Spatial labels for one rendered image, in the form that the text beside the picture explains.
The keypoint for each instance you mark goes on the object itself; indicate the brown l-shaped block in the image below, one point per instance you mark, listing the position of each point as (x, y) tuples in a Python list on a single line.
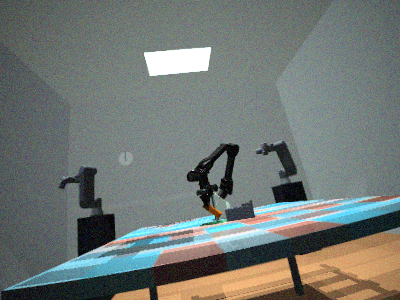
[(212, 211)]

